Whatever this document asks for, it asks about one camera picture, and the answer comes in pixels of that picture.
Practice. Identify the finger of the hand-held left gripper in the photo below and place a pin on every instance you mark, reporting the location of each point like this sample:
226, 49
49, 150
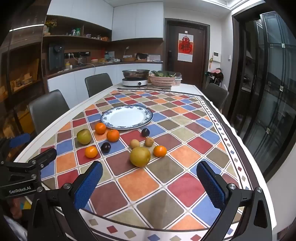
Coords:
44, 156
19, 140

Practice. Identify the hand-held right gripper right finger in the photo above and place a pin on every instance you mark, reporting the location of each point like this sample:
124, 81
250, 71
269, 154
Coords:
211, 185

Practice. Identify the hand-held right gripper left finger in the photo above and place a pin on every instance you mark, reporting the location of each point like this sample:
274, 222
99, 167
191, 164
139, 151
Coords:
89, 185

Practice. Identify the orange mandarin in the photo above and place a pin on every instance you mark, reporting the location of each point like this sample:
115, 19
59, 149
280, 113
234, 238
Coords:
113, 135
100, 128
160, 150
91, 152

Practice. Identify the dark purple plum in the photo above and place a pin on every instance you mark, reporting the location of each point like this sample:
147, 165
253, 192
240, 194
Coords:
105, 147
145, 132

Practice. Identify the green pear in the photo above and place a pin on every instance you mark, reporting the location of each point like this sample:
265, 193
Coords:
83, 136

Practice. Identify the yellow pear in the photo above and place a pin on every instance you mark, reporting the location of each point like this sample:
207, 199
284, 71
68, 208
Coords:
140, 157

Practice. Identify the brown kiwi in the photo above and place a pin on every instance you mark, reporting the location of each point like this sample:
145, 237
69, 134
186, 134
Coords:
149, 141
135, 143

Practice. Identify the blue patterned white plate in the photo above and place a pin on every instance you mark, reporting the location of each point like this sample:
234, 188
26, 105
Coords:
126, 117

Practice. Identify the grey dining chair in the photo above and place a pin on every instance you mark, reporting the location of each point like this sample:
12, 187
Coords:
48, 109
216, 93
98, 83

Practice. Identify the colourful checkered tablecloth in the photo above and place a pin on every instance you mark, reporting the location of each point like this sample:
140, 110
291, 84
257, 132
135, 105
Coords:
138, 185

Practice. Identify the white lower cabinets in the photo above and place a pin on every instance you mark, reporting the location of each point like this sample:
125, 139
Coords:
69, 81

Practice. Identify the white cabinets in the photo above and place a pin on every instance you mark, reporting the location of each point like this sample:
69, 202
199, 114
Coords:
69, 81
136, 20

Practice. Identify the yellow bottle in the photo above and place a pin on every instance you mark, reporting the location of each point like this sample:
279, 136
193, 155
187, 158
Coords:
67, 66

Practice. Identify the black water dispenser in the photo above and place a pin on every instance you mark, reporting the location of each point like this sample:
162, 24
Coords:
56, 56

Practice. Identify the black framed glass door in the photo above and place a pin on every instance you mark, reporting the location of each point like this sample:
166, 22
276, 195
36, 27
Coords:
266, 92

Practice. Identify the dark rack with pink cloth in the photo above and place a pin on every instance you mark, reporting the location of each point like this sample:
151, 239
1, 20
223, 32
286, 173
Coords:
214, 76

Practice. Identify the white induction cooker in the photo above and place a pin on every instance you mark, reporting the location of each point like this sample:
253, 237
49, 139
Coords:
135, 82

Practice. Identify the pink plastic basket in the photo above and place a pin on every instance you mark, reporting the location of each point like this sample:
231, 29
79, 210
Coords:
161, 81

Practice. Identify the flower vase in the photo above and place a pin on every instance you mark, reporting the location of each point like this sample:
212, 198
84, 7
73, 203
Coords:
49, 26

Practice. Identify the leafy green vegetables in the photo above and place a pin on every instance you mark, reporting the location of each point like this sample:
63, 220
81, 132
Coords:
163, 74

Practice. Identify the black bag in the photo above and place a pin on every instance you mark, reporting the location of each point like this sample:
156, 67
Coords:
141, 56

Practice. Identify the dark brown door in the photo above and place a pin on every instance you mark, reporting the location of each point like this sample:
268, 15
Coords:
201, 46

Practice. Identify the white box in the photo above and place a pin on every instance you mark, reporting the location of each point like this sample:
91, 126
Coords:
154, 58

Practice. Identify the white upper cabinets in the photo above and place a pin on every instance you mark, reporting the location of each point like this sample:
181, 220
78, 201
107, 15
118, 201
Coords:
136, 20

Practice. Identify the white wall intercom panel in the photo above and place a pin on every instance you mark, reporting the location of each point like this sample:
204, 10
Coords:
216, 56

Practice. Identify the red wall calendar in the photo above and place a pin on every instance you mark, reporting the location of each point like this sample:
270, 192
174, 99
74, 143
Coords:
185, 47

